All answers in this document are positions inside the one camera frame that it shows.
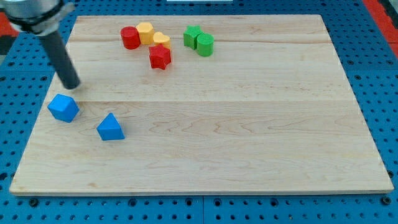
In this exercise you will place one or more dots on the light wooden board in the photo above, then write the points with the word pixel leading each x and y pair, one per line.
pixel 270 112

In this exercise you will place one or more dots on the red star block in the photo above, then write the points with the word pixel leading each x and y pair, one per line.
pixel 159 56

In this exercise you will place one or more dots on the green cylinder block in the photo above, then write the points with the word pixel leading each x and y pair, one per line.
pixel 205 44

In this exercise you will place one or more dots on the green star block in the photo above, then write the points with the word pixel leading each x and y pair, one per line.
pixel 190 36

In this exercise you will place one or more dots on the yellow heart block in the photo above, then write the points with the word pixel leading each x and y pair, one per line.
pixel 161 39

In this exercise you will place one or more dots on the blue triangle block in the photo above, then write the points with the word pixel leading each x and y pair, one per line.
pixel 110 129

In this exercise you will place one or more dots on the yellow hexagon block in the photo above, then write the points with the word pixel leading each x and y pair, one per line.
pixel 146 32

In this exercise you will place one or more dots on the red cylinder block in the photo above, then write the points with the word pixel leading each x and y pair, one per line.
pixel 130 37

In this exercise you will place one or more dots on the blue cube block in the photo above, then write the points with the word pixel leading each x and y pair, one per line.
pixel 63 108

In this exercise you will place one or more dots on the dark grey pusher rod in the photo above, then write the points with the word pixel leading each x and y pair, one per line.
pixel 55 49

